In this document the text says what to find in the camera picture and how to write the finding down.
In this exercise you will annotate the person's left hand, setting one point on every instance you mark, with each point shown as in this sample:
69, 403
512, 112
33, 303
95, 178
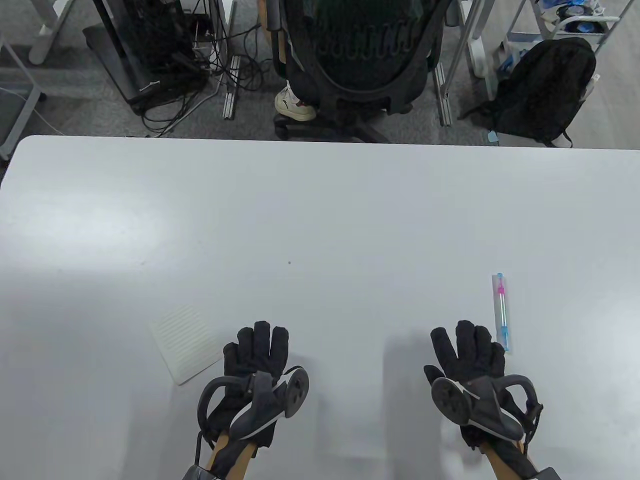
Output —
255, 350

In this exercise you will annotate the person's right hand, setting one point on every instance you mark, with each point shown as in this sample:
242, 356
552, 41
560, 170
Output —
470, 350

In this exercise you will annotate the aluminium rail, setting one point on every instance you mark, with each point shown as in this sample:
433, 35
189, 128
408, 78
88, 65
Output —
444, 100
231, 90

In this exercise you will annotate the white desk leg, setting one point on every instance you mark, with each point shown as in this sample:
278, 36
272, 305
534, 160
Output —
47, 35

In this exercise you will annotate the blue sticky note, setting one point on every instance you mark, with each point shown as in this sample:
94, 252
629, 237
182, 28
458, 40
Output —
493, 137

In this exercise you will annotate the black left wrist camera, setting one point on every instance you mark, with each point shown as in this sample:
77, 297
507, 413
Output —
197, 474

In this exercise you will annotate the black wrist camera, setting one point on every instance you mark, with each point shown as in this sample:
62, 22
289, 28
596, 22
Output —
197, 474
542, 475

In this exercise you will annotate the blue pink permanent marker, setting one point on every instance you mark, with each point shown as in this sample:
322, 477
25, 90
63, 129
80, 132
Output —
501, 310

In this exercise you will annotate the black equipment stand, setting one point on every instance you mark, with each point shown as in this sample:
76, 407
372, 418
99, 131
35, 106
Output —
125, 65

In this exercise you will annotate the black backpack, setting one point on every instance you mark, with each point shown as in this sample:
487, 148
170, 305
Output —
545, 90

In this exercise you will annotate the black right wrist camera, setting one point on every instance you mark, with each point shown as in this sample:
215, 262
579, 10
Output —
542, 475

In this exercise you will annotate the grey right hand tracker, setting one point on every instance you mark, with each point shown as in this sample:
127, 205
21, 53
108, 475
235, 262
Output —
490, 405

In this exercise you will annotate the person's left forearm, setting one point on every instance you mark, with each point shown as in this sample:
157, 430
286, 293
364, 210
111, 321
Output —
235, 462

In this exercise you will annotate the white cart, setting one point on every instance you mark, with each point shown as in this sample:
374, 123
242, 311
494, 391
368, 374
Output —
550, 25

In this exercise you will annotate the grey left hand tracker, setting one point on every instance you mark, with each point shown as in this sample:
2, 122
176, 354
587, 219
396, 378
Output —
260, 400

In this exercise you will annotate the white lined letter paper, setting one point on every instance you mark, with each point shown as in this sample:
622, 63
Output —
187, 345

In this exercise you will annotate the white desk frame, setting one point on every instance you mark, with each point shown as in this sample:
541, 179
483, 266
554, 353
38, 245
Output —
475, 45

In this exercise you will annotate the grey hand tracker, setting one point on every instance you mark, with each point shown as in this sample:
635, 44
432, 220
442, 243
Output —
260, 400
490, 405

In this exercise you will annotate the black mesh office chair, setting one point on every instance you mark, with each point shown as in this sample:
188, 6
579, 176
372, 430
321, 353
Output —
365, 50

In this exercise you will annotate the person's right forearm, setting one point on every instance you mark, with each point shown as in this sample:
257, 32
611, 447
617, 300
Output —
502, 465

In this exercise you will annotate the grey desk frame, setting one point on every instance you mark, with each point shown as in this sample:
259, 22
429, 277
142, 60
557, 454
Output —
25, 105

